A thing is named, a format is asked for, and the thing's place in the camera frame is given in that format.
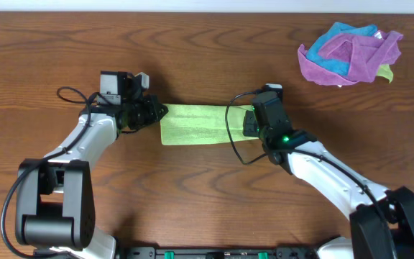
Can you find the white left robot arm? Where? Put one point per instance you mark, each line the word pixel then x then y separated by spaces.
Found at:
pixel 55 211

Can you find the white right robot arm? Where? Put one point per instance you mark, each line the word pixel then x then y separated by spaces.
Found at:
pixel 381 220

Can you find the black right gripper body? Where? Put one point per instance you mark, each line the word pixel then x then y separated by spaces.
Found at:
pixel 262 137

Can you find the green microfiber cloth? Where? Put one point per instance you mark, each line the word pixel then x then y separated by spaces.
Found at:
pixel 202 124

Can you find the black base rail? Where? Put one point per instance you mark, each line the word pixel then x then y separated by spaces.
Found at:
pixel 217 253

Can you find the purple microfiber cloth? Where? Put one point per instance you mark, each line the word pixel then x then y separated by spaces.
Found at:
pixel 367 55

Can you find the light green cloth under pile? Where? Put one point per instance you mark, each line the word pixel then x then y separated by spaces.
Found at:
pixel 385 71

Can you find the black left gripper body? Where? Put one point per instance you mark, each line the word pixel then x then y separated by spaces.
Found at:
pixel 141 111

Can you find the blue microfiber cloth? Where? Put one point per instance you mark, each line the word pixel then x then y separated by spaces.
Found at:
pixel 332 50

